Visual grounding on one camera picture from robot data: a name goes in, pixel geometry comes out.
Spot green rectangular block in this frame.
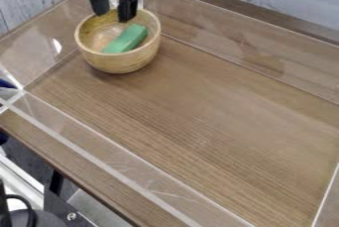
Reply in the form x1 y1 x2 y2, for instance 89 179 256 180
101 24 148 54

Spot light wooden bowl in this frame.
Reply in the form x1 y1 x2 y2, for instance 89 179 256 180
74 9 161 73

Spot clear acrylic tray walls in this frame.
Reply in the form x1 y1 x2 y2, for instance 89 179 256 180
0 0 339 227

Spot black table leg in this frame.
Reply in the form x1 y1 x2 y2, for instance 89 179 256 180
49 170 64 195

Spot grey metal base plate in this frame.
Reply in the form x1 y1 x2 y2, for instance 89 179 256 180
44 188 97 227

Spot black cable loop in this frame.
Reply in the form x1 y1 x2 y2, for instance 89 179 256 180
0 193 38 227

